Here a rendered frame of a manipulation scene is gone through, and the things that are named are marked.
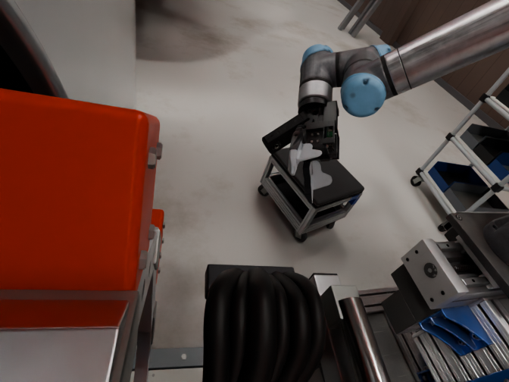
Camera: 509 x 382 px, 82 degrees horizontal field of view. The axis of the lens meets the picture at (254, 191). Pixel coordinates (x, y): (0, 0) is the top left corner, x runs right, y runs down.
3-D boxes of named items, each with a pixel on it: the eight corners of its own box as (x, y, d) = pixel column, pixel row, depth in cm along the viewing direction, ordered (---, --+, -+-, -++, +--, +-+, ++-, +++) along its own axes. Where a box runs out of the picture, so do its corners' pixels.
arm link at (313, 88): (295, 83, 65) (303, 106, 72) (293, 100, 63) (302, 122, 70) (329, 76, 62) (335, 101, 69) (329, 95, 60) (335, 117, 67)
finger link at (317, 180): (332, 203, 63) (329, 161, 61) (304, 204, 65) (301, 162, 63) (334, 199, 66) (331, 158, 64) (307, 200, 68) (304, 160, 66)
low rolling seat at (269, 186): (254, 191, 179) (270, 147, 155) (298, 179, 197) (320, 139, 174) (294, 247, 157) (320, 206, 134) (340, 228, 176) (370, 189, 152)
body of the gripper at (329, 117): (333, 145, 56) (335, 92, 60) (289, 148, 59) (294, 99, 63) (338, 163, 62) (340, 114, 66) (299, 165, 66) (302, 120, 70)
